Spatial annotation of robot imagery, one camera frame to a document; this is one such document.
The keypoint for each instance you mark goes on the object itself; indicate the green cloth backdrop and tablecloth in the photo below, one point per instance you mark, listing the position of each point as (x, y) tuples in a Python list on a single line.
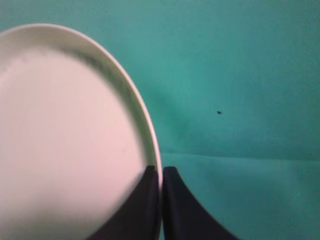
[(233, 90)]

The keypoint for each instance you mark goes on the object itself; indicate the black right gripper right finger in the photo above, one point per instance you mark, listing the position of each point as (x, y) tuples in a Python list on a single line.
[(184, 218)]

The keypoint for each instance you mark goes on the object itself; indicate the cream round plastic plate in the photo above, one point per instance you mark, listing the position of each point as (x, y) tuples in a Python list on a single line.
[(75, 134)]

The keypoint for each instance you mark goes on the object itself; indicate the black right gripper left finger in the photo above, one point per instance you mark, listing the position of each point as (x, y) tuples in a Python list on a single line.
[(138, 217)]

